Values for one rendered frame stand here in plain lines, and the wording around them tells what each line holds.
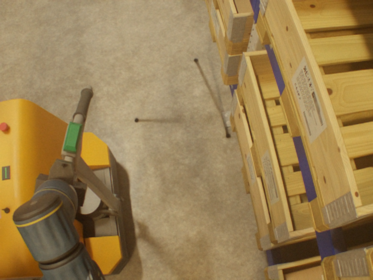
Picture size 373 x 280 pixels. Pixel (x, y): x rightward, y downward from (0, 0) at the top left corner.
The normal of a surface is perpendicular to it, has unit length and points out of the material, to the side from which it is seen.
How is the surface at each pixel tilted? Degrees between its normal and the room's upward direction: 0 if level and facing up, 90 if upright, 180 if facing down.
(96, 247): 22
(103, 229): 0
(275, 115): 0
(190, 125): 0
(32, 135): 68
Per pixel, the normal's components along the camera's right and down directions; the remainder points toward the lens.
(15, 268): 0.00, -0.35
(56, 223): 0.76, -0.11
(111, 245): 0.36, -0.38
